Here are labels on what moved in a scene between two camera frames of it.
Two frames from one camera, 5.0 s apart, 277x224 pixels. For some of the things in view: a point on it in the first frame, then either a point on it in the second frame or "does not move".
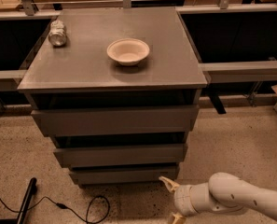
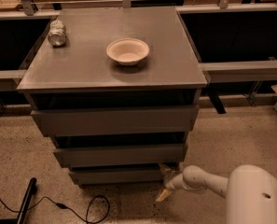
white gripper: (182, 199) -> (172, 181)
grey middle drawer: (76, 157) does not move
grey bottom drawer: (123, 175) does not move
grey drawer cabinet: (117, 91) does not move
